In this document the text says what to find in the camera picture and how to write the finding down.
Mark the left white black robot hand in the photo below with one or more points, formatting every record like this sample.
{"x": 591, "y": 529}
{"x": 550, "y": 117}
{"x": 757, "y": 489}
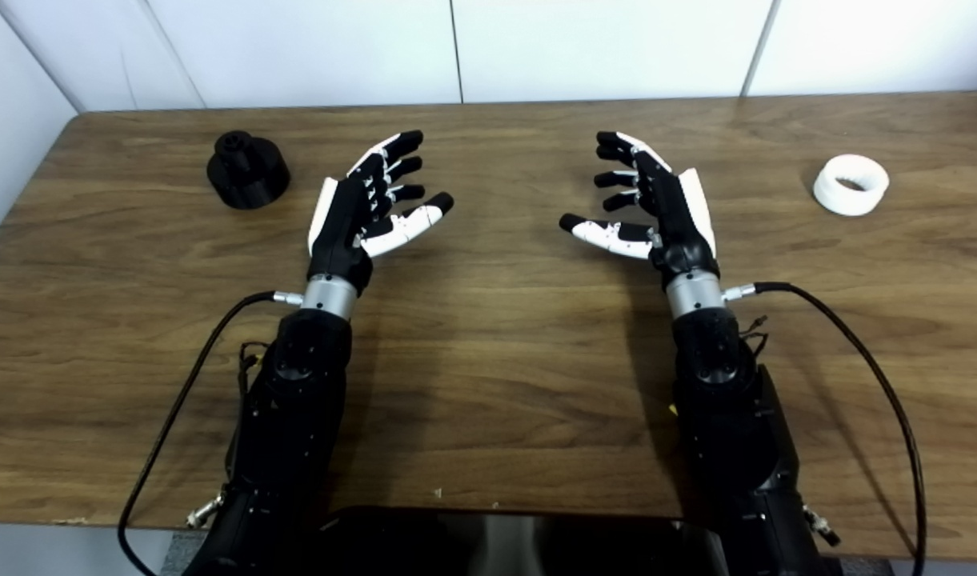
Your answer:
{"x": 338, "y": 232}

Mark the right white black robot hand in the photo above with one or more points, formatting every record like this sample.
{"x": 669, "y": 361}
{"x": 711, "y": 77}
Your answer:
{"x": 680, "y": 228}

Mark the round black plastic part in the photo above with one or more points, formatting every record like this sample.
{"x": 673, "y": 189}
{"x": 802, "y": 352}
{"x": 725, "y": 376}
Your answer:
{"x": 248, "y": 182}

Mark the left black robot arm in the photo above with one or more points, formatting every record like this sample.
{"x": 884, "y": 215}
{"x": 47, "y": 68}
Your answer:
{"x": 288, "y": 432}

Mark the black glossy robot torso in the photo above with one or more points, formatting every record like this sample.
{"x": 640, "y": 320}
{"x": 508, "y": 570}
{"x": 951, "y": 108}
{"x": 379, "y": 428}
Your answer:
{"x": 536, "y": 548}

